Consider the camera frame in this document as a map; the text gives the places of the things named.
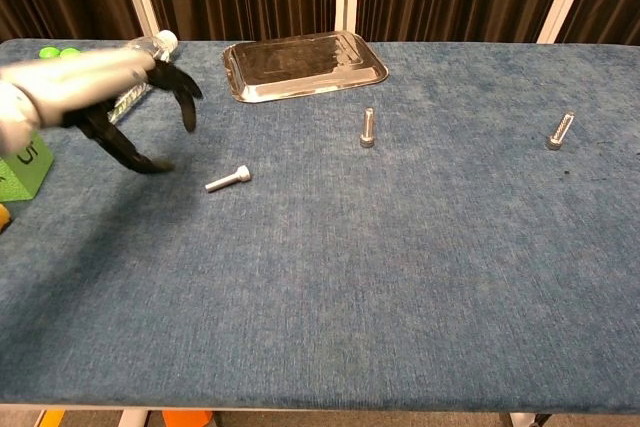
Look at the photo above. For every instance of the green toy building block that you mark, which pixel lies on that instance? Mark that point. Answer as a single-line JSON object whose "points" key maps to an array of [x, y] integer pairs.
{"points": [[50, 52]]}

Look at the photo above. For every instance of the clear plastic water bottle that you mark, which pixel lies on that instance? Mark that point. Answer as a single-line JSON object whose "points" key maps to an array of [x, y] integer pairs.
{"points": [[166, 42]]}

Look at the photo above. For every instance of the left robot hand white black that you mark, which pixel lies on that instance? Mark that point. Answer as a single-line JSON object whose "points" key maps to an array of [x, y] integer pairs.
{"points": [[75, 84]]}

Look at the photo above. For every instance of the silver socket head screw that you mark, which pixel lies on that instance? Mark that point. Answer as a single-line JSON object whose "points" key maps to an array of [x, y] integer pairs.
{"points": [[227, 180], [368, 127], [560, 132]]}

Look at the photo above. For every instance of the white green number cube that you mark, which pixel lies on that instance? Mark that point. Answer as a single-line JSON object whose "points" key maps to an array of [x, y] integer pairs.
{"points": [[25, 172]]}

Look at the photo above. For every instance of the rectangular stainless steel tray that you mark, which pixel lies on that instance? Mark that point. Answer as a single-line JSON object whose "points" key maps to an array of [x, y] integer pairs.
{"points": [[305, 67]]}

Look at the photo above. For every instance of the blue table cloth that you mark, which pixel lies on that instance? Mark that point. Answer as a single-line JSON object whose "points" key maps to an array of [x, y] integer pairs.
{"points": [[350, 272]]}

